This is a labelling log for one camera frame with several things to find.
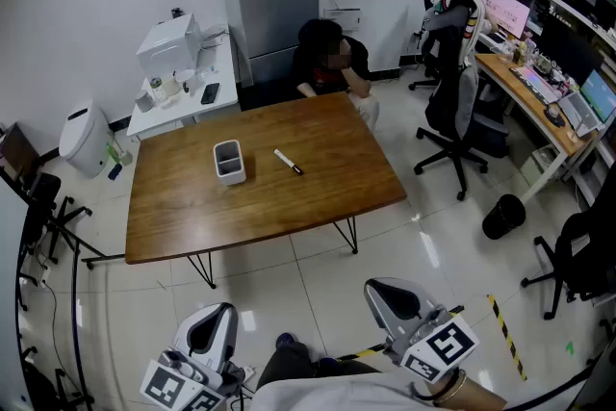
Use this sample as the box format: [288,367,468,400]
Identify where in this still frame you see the pink screen monitor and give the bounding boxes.
[480,0,532,40]

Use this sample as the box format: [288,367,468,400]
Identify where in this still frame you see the white trash bin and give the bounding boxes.
[58,99,113,179]

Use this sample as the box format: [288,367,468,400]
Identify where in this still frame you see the black grey office chair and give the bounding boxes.
[413,7,511,202]

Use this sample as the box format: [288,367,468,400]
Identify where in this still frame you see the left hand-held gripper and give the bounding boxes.
[139,301,247,411]

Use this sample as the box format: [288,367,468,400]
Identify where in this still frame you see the black metal stand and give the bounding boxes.
[0,166,127,411]

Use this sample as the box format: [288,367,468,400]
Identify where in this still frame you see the silver laptop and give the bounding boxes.
[557,69,616,139]

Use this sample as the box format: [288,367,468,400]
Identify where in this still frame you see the beige cup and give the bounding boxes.
[161,71,182,97]

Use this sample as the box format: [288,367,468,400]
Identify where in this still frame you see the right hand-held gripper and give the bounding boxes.
[364,277,481,385]

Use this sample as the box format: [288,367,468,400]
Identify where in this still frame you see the clear plastic bottle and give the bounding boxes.
[148,76,167,105]

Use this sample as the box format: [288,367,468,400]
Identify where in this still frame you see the brown cabinet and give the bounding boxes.
[0,122,44,182]

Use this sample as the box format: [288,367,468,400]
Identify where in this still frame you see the black smartphone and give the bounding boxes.
[199,82,221,106]

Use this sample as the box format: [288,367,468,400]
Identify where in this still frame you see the pastel keyboard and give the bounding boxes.
[509,64,562,105]

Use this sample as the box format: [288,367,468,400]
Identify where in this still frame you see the green spray bottle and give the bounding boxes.
[106,141,134,167]

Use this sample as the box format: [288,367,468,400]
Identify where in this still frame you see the grey refrigerator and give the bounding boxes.
[216,0,321,88]

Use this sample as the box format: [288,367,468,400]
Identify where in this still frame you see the black cable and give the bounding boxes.
[500,350,607,411]

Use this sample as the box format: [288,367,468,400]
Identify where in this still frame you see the curved wooden desk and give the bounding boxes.
[474,52,601,208]

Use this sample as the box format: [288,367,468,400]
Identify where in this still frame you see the black mesh office chair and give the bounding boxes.
[407,0,447,92]

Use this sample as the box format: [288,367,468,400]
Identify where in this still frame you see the white side table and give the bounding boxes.
[125,31,241,141]

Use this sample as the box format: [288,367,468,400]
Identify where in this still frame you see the white grey pen holder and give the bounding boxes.
[212,139,247,187]

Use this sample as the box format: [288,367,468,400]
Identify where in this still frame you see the black hairpin table leg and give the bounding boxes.
[186,252,218,290]
[332,216,360,255]

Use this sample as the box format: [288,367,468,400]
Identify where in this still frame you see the gold bangle bracelet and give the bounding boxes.
[430,368,468,405]

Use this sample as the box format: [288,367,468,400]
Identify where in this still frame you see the yellow black floor tape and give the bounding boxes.
[336,304,466,361]

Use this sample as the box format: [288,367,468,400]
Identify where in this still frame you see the striped plush toy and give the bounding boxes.
[423,0,488,66]

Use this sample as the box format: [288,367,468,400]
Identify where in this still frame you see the white black pen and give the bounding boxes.
[272,147,305,177]

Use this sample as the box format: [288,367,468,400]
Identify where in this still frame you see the person's white shirt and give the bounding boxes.
[249,370,458,411]

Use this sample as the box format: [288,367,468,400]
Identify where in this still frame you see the person's right forearm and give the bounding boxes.
[418,368,509,411]

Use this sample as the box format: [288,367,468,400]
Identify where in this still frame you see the black swivel chair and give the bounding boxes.
[21,171,93,266]

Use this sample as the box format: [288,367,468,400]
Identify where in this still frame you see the black waste bin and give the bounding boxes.
[481,193,527,241]

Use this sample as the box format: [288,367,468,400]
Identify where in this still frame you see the black monitor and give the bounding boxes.
[533,13,605,86]

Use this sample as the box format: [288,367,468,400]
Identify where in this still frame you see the printed cardboard box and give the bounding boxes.
[522,143,559,187]

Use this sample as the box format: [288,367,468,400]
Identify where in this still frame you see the white box appliance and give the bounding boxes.
[135,13,203,76]

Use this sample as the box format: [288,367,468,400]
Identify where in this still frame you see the person's dark trousers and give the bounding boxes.
[254,341,381,394]

